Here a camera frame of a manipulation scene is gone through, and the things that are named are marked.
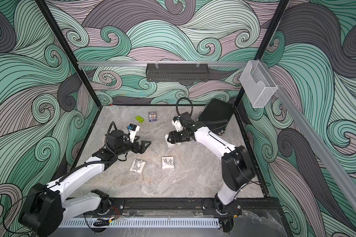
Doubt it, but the black aluminium case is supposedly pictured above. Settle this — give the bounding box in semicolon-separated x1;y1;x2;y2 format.
198;98;235;135

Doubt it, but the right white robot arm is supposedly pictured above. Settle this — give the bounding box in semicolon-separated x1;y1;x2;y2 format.
165;99;256;215

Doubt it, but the aluminium wall rail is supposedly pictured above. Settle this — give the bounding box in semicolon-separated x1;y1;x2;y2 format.
77;60;248;68

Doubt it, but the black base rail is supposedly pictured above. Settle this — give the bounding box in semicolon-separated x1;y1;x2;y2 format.
85;197;282;218

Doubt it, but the green rectangular block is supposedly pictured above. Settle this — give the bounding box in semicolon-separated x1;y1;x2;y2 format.
135;116;144;123

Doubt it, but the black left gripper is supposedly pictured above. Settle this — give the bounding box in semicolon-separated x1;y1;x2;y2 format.
115;135;151;157

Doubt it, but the black wall-mounted tray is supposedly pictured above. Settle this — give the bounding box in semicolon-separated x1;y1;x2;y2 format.
145;64;210;83

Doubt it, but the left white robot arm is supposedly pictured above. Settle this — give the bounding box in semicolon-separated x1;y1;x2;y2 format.
18;122;151;237

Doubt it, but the white slotted cable duct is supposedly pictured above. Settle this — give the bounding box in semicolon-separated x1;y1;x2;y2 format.
59;217;220;229

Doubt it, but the white jewelry box base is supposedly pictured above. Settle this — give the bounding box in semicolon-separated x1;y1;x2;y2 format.
165;134;181;148

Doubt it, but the clear acrylic wall holder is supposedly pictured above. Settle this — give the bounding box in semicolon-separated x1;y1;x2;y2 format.
240;60;277;108

